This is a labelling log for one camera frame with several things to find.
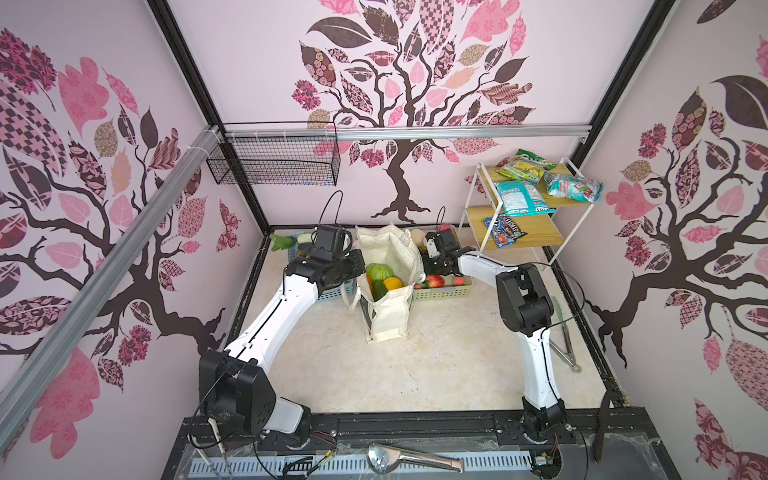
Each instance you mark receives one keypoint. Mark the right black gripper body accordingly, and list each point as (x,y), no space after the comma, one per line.
(433,266)

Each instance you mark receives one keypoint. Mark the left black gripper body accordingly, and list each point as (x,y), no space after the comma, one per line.
(338,257)

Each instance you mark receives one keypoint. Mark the green cabbage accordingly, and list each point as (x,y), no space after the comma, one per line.
(379,272)

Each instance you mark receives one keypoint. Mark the orange fruit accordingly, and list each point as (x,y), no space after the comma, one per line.
(393,283)

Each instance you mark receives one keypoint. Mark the green cucumber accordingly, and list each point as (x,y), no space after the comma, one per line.
(379,290)

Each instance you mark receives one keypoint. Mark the cream canvas grocery bag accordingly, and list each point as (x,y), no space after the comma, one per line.
(388,318)

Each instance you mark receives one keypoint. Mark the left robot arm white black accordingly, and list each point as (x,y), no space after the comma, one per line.
(234,387)

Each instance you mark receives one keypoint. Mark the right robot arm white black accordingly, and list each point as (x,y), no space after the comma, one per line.
(526,309)

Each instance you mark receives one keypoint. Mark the M&M candy bag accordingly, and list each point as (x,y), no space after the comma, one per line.
(504,231)

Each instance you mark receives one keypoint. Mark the yellow green snack bag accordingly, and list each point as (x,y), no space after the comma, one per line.
(525,166)

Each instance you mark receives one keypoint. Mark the white teal red snack bag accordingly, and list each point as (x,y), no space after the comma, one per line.
(574,188)

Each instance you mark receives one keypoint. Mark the red apple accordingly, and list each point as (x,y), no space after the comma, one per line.
(435,281)

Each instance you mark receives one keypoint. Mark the beige cauliflower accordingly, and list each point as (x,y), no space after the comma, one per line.
(418,236)

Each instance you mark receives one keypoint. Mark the green plastic fruit basket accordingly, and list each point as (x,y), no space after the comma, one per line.
(455,286)

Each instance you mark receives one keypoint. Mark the blue plastic vegetable basket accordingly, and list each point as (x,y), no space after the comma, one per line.
(302,248)

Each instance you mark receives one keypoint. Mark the green lettuce leaf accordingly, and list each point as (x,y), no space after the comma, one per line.
(280,242)

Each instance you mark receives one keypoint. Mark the black wire wall basket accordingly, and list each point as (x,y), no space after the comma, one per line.
(277,153)

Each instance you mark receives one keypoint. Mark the white wire wooden shelf rack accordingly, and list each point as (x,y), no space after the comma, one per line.
(495,202)

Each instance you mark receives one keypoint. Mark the green handled floor tongs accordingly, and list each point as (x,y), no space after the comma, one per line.
(565,350)

